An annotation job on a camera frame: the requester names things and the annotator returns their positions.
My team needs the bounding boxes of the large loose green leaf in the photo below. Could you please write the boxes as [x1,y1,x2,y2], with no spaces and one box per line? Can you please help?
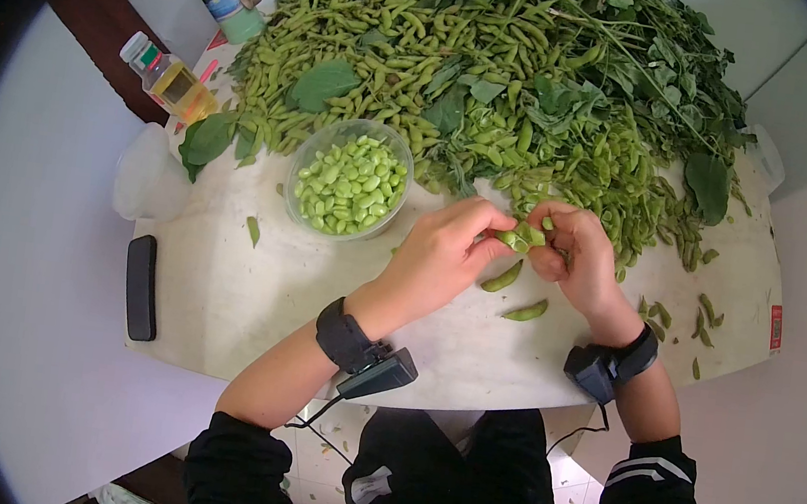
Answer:
[173,104,244,189]

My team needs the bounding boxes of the person's legs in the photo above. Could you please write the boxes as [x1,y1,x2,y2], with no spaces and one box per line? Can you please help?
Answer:
[340,387,571,504]

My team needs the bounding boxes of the big pile of unshelled pods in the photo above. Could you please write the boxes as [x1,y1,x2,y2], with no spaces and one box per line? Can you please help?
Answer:
[215,0,708,234]

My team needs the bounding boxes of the yellow drink bottle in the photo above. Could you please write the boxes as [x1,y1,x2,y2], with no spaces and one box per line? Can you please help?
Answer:
[111,28,228,129]

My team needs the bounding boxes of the heap of shelled green beans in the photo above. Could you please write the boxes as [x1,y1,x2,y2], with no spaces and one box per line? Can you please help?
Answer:
[290,128,414,244]

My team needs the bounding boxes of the black phone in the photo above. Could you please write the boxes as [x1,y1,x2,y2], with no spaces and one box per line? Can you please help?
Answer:
[116,232,170,344]

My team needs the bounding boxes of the person's right thumb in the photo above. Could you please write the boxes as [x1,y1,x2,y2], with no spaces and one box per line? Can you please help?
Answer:
[523,240,572,285]

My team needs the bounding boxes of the person's left thumb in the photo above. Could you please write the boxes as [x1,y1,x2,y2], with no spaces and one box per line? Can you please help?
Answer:
[464,231,521,282]

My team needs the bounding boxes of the whole green soybean pod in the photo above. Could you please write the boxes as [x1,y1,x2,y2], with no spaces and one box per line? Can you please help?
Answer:
[501,293,550,326]
[479,254,526,297]

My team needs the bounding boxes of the person's right hand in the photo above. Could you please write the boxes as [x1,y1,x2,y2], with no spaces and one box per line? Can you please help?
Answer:
[512,197,659,350]

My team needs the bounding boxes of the small red label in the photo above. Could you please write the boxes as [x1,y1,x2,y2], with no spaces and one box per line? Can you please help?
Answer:
[765,303,788,355]

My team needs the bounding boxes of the person's left index finger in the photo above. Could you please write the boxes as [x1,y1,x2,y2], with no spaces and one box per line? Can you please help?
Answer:
[444,192,524,242]

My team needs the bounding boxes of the scattered small shell pieces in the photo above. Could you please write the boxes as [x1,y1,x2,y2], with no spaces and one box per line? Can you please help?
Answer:
[629,284,730,384]

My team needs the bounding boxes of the dark brown wooden furniture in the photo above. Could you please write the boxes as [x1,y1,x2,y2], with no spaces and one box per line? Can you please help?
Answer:
[34,0,185,128]

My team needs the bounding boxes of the empty clear plastic tub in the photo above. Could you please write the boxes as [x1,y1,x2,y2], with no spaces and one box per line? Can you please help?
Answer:
[109,118,201,229]

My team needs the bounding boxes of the person's body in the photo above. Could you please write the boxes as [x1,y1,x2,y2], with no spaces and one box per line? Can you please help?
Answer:
[178,406,710,504]

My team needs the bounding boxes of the black wrist band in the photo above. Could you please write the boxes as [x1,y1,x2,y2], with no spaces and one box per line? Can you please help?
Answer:
[559,313,664,413]
[306,293,428,410]

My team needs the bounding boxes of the clear plastic bowl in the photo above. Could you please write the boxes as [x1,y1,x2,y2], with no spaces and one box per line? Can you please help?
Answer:
[279,110,421,249]

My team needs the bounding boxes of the person's right index finger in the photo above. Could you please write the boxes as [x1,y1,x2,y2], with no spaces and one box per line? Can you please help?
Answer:
[525,197,592,235]

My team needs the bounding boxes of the bundle of leafy green stalks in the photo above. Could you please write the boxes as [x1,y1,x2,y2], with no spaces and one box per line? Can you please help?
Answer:
[411,0,777,232]

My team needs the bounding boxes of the person's left hand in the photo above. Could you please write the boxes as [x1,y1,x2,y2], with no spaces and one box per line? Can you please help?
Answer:
[340,182,526,358]

